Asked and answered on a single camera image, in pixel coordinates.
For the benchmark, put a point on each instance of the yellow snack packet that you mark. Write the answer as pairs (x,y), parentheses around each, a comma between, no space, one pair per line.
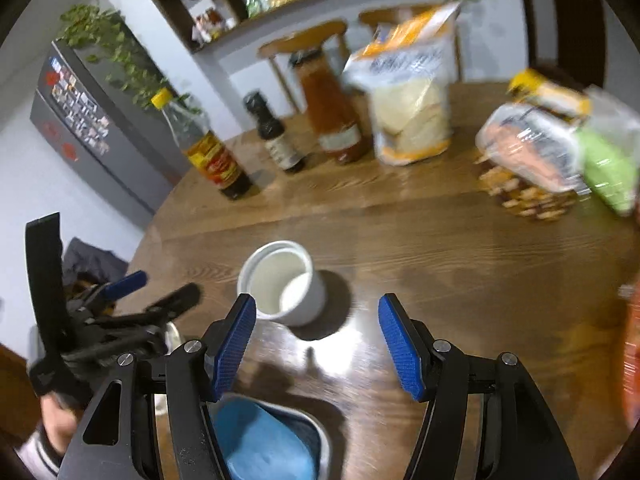
(545,92)

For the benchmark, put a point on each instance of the green trailing plant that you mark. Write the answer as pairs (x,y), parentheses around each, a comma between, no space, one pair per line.
(115,55)

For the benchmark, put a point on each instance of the small white bowl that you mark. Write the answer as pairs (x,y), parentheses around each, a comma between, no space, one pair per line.
(310,300)

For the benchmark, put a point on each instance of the red sauce glass bottle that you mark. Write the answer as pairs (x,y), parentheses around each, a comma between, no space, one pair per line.
(335,120)

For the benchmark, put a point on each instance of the person's left hand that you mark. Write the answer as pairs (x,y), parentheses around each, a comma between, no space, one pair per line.
(57,422)

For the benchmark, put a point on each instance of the orange white food bag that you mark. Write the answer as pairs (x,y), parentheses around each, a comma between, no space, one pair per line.
(410,120)

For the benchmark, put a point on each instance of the group of fridge photo magnets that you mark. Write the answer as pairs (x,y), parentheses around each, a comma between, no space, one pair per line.
(80,110)

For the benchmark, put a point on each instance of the dark cloth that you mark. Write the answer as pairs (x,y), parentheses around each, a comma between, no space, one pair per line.
(95,260)

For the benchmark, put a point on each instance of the green snack packet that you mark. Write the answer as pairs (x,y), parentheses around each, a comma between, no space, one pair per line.
(607,170)

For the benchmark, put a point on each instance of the grey refrigerator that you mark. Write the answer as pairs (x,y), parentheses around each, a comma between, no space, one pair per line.
(125,160)

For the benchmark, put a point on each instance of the row of small sauce bottles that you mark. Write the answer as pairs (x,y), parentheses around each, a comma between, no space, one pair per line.
(210,25)

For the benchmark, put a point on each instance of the person's left forearm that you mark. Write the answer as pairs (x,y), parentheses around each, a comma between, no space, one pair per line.
(37,457)

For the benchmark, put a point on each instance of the small dark glass bottle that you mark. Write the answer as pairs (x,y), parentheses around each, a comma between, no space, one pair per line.
(280,150)

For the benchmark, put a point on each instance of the clear sausage packet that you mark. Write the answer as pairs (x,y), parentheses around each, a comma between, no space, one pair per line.
(535,145)

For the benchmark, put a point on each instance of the wooden dining chair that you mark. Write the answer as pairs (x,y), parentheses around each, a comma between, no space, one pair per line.
(305,40)
(380,14)

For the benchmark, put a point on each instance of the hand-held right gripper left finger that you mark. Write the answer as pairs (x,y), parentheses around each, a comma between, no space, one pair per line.
(235,345)

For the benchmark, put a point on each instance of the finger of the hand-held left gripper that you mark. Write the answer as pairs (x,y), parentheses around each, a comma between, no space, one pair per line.
(175,297)
(125,284)

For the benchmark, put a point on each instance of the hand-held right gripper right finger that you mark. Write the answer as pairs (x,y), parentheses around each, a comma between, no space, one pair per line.
(400,350)

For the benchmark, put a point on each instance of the wooden wall shelf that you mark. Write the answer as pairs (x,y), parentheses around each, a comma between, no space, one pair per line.
(225,35)

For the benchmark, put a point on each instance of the yellow cap soy sauce bottle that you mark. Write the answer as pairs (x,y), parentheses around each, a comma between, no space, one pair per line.
(215,160)

